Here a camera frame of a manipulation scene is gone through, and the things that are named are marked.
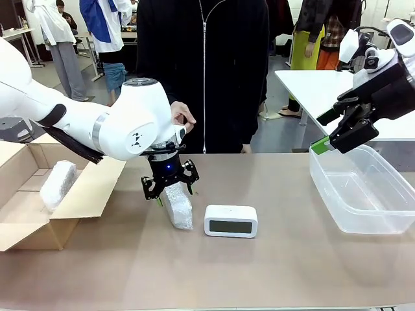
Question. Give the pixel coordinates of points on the person white coat grey trousers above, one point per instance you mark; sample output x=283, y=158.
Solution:
x=65, y=64

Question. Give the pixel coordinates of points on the person with yellow apron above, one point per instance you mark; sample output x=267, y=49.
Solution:
x=303, y=48

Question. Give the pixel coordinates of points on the white background table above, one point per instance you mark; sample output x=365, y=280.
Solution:
x=308, y=87

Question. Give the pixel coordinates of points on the pale yellow paper scrap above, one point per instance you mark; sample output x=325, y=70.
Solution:
x=269, y=115

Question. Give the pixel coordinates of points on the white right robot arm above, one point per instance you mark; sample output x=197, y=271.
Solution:
x=408, y=45

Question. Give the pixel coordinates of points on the clear plastic container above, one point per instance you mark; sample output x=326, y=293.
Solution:
x=373, y=222

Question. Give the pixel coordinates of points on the bubble-wrapped white clock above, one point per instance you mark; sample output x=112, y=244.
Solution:
x=178, y=210
x=58, y=184

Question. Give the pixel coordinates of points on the person's left forearm black sleeve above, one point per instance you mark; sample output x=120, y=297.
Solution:
x=254, y=123

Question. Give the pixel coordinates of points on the seated person dark clothes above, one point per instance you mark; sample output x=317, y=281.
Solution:
x=68, y=19

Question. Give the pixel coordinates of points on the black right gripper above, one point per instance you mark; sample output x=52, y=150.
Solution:
x=395, y=97

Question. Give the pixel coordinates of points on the person in black zip hoodie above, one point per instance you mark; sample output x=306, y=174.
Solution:
x=220, y=64

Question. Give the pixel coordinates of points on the person plaid shirt orange trousers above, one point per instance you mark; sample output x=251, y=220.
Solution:
x=330, y=58

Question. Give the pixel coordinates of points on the person's left hand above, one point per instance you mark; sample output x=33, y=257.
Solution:
x=246, y=148

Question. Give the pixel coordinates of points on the person blue white jacket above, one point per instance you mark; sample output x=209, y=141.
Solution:
x=107, y=26

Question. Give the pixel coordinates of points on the person's right hand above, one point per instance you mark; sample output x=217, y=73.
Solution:
x=180, y=113

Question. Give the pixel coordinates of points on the white-legged background desk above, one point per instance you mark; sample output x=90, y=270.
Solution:
x=96, y=64

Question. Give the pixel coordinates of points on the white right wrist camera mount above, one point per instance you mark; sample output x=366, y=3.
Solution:
x=379, y=73

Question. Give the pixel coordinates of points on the black hanging garment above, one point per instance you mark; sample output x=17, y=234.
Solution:
x=280, y=16

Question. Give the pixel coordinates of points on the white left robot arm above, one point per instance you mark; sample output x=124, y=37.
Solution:
x=136, y=110

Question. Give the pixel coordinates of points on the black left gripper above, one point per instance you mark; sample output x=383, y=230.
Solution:
x=167, y=166

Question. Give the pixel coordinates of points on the brown cardboard box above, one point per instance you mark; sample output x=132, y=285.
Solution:
x=32, y=233

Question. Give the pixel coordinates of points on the unwrapped white digital clock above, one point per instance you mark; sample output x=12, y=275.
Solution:
x=230, y=214

